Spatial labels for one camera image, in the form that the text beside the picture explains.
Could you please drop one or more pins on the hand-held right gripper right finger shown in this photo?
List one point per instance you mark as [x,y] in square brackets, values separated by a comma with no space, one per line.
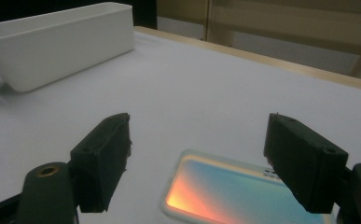
[305,161]

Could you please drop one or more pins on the iridescent phone case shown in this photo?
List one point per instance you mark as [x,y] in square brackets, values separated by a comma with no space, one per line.
[224,193]

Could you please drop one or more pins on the white plastic bin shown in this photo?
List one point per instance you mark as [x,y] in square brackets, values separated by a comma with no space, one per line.
[60,53]

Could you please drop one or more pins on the light wooden desk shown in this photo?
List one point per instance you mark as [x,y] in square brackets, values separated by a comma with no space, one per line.
[262,18]

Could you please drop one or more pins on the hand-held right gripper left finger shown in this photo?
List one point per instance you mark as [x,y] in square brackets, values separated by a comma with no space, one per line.
[99,161]

